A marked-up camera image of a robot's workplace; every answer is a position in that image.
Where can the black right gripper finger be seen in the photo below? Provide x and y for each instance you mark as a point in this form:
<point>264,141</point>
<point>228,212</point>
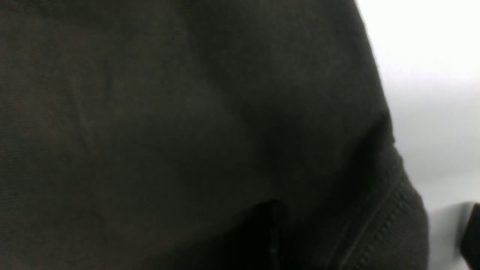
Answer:
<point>470,242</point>

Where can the gray long-sleeved shirt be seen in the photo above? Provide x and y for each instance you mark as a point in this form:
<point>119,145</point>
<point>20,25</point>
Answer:
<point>199,135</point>

